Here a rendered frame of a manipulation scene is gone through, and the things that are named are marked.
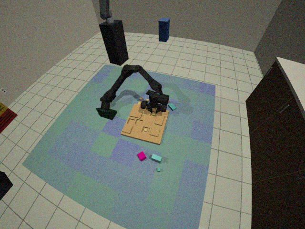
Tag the magenta cube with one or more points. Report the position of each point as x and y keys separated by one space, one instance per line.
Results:
x=141 y=156

